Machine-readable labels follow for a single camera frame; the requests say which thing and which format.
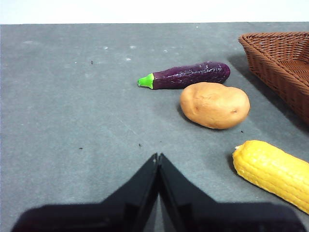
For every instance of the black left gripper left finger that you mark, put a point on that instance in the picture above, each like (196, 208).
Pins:
(116, 215)

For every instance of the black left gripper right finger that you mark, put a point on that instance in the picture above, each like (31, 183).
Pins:
(205, 215)

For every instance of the yellow corn cob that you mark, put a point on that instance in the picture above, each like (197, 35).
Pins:
(272, 171)

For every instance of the brown potato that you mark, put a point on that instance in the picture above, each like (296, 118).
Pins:
(214, 105)

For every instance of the purple eggplant with green stem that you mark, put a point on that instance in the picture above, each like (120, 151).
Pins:
(190, 76)

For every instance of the brown woven wicker basket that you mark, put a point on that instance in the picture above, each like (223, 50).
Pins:
(282, 62)

